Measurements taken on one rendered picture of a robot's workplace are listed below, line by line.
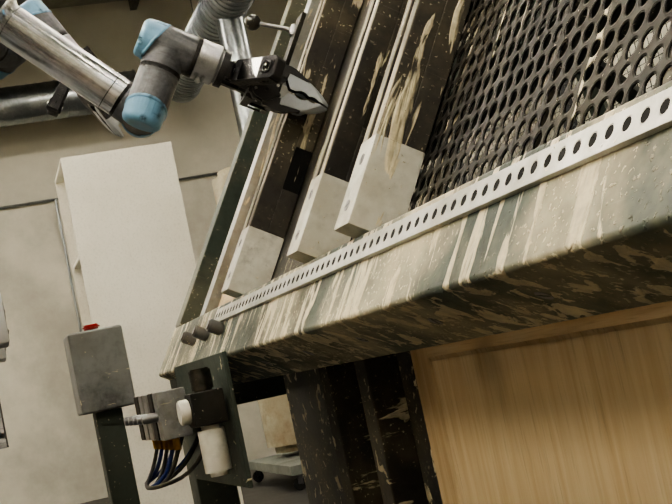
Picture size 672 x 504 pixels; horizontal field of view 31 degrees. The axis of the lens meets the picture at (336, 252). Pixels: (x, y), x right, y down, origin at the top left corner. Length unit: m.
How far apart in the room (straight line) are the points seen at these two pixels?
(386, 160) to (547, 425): 0.39
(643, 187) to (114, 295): 5.55
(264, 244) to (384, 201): 0.72
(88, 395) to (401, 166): 1.33
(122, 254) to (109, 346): 3.64
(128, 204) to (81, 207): 0.24
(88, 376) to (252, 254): 0.64
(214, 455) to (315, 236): 0.54
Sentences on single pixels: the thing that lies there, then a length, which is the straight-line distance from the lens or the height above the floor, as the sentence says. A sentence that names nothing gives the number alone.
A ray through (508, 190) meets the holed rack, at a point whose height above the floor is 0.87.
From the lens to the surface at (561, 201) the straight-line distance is 0.99.
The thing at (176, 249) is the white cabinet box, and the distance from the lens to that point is 6.40.
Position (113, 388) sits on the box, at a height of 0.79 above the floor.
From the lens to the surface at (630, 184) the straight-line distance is 0.89.
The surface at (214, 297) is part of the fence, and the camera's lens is 2.60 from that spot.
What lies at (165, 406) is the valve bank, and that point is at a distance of 2.27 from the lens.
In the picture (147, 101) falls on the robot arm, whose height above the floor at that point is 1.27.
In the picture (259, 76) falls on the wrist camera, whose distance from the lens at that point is 2.18.
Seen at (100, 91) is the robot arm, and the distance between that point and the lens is 2.31.
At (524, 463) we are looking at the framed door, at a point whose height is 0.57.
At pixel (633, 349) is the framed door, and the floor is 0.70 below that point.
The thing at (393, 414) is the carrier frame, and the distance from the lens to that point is 2.07.
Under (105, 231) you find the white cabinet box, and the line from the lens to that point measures 6.37.
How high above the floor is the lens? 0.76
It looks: 5 degrees up
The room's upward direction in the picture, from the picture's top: 12 degrees counter-clockwise
